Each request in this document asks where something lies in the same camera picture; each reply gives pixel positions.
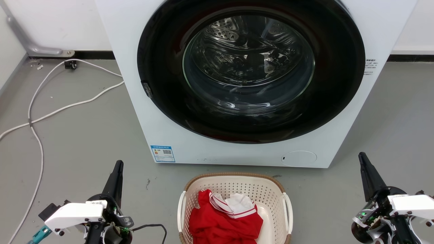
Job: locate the round white filter cover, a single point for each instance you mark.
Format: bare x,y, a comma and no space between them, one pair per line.
299,158

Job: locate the black skirting strip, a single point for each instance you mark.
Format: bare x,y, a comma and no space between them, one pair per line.
410,58
95,55

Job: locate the white front-load washing machine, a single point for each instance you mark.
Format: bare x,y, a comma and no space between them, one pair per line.
339,142

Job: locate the small grey text sticker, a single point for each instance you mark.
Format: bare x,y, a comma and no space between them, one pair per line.
370,66

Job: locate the red garment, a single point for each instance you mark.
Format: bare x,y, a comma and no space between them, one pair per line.
217,227

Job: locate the white cloth with red stripes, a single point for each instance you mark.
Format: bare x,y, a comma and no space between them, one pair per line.
240,203

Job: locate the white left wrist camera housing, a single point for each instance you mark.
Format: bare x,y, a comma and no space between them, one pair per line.
73,214

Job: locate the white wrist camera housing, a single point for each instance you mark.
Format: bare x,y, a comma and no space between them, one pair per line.
73,214
413,203

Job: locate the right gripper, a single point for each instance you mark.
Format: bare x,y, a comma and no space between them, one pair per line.
376,220

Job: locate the grey wall pipe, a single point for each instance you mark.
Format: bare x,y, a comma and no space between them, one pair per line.
32,47

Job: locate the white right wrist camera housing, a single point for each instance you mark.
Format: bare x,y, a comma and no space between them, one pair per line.
413,203

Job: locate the cream plastic laundry basket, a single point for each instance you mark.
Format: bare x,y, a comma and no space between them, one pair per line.
268,193

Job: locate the steel washer drum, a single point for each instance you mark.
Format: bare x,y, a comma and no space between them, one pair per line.
247,64

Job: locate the small black floor bracket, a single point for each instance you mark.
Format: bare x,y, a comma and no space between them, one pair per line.
71,64

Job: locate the blue energy label sticker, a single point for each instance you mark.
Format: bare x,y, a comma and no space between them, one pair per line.
162,154

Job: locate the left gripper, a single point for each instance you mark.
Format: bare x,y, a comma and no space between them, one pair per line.
113,217

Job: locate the black round washer door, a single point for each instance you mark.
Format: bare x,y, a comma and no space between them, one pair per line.
162,67

